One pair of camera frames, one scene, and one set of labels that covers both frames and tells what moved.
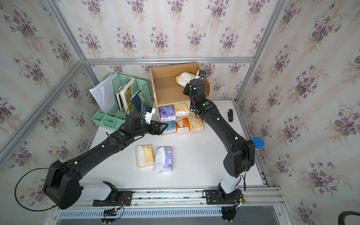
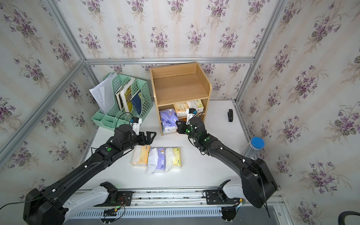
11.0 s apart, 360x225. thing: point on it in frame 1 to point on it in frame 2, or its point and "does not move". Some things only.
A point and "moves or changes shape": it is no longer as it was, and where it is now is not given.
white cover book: [118, 99] does not move
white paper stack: [103, 93] does not move
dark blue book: [136, 101] does not move
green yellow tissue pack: [184, 78] to [172, 158]
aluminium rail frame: [182, 203] does not move
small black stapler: [230, 115] does not move
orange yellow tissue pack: [145, 155] moves or changes shape
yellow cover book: [126, 95] does not move
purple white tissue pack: [163, 160] moves or changes shape
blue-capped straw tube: [258, 143] does not move
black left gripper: [158, 131] to [149, 141]
